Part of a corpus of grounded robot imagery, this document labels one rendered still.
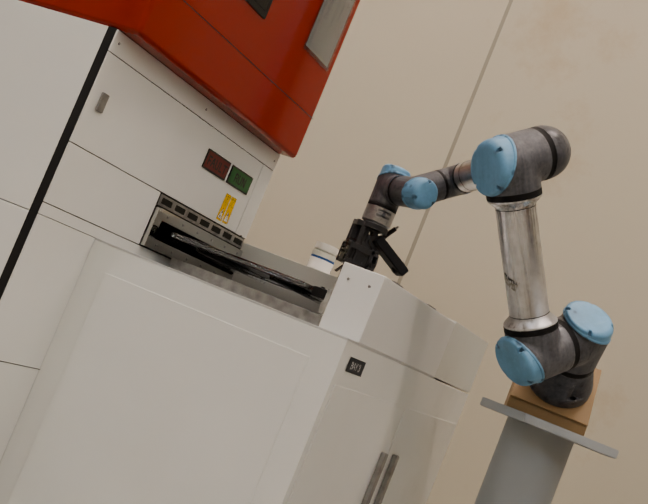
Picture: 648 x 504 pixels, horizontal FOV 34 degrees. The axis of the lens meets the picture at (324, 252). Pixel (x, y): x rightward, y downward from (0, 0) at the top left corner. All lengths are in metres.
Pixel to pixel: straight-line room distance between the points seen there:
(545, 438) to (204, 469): 0.80
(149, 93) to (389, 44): 2.32
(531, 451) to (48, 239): 1.15
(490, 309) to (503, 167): 2.15
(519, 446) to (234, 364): 0.72
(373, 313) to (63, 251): 0.65
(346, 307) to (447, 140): 2.37
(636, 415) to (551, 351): 2.02
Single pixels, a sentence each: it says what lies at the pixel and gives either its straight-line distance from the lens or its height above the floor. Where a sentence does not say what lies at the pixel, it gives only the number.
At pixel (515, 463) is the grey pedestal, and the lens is 2.49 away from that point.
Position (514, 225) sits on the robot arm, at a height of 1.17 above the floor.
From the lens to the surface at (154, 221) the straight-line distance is 2.47.
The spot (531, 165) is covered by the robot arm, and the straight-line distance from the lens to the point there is 2.22.
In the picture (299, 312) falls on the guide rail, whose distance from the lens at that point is 2.37.
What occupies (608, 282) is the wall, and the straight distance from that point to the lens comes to 4.34.
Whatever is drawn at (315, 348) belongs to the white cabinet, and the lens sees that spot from 2.05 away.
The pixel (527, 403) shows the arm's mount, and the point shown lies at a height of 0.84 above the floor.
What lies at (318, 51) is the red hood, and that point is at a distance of 2.81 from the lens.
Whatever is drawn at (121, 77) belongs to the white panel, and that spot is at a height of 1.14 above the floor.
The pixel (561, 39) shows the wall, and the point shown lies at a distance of 4.55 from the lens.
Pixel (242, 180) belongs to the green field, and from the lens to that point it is 2.75.
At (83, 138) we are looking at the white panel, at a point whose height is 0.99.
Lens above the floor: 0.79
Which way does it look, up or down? 5 degrees up
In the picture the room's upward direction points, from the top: 22 degrees clockwise
